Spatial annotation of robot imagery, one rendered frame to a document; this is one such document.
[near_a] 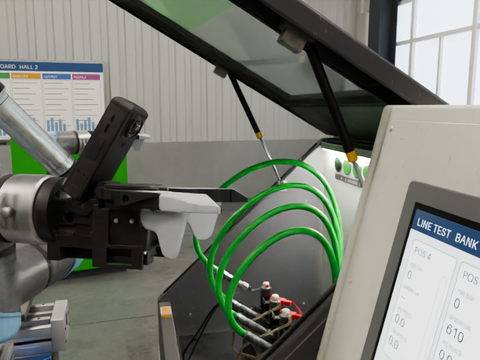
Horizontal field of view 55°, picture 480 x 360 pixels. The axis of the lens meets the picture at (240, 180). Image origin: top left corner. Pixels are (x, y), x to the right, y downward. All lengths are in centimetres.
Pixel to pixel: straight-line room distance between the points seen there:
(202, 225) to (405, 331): 30
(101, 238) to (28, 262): 17
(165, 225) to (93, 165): 11
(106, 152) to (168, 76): 712
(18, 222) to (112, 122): 14
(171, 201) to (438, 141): 40
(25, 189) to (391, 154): 52
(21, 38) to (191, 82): 255
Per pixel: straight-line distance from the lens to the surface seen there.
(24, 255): 63
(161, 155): 757
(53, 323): 135
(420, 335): 63
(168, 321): 137
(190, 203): 39
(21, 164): 428
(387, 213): 73
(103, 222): 47
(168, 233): 42
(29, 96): 752
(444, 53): 682
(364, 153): 119
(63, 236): 51
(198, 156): 767
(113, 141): 47
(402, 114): 77
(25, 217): 51
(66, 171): 138
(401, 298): 67
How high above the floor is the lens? 154
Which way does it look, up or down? 9 degrees down
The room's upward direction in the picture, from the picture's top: straight up
